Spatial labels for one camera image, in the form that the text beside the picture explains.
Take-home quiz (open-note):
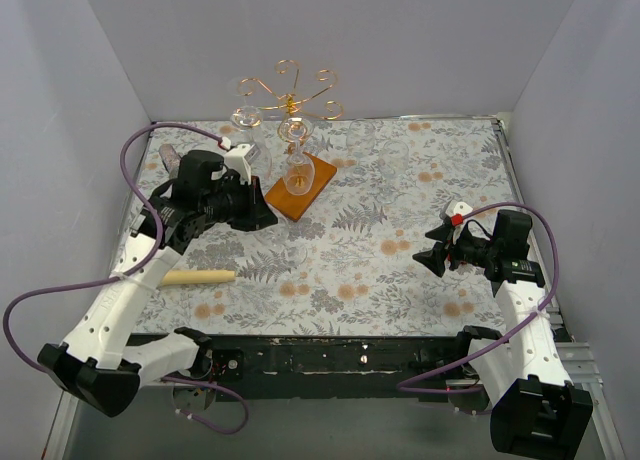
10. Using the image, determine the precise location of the ribbed clear wine glass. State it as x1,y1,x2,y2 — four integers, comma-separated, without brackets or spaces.
240,125,272,183

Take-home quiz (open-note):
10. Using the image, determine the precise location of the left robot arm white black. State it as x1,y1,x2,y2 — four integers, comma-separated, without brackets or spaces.
37,144,278,417

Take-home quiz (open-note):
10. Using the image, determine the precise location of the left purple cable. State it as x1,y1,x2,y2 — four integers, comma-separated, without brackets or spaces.
2,122,250,435

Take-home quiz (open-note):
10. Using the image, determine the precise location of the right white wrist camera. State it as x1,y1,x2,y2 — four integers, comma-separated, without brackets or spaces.
444,200,473,241

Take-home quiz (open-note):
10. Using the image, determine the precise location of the wooden pestle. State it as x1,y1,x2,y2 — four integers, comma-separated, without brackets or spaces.
160,270,236,286

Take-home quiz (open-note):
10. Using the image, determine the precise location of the floral patterned table mat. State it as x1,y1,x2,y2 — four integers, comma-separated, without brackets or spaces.
134,118,514,336

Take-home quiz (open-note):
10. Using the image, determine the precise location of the microphone on black stand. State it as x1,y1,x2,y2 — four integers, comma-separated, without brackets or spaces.
159,144,181,178

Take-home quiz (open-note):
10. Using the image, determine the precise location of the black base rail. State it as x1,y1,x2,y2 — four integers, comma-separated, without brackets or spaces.
144,332,481,404

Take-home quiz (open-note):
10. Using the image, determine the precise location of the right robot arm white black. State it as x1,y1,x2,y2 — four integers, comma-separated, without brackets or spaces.
413,202,593,459

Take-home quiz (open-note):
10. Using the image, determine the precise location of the round clear wine glass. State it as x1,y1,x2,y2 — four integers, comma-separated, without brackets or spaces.
227,77,263,130

